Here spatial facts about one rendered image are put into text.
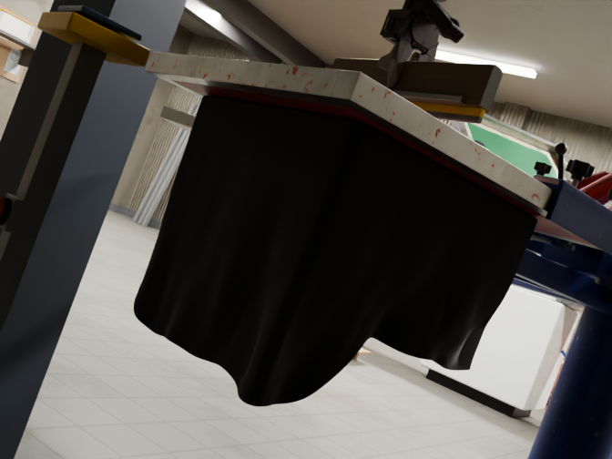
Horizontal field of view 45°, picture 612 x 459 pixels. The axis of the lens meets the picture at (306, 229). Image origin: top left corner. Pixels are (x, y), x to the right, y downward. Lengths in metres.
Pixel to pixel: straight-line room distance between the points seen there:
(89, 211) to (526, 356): 4.73
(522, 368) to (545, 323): 0.39
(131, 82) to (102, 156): 0.17
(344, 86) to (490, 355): 5.20
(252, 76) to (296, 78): 0.11
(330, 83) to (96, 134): 0.72
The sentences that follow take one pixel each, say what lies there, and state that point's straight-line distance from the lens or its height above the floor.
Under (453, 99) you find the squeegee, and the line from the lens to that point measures 1.27.
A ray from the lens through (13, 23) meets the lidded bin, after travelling 9.83.
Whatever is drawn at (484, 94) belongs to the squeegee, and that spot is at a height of 1.09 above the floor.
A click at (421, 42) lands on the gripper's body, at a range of 1.42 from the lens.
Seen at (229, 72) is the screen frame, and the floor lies 0.97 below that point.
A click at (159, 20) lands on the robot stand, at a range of 1.64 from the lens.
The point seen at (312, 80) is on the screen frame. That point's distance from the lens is 1.01.
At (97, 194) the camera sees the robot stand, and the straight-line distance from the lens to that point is 1.62.
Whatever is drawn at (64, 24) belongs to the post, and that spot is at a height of 0.93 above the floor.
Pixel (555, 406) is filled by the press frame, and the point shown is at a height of 0.57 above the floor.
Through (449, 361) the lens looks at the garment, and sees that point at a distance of 1.35.
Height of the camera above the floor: 0.78
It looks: level
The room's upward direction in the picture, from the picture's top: 21 degrees clockwise
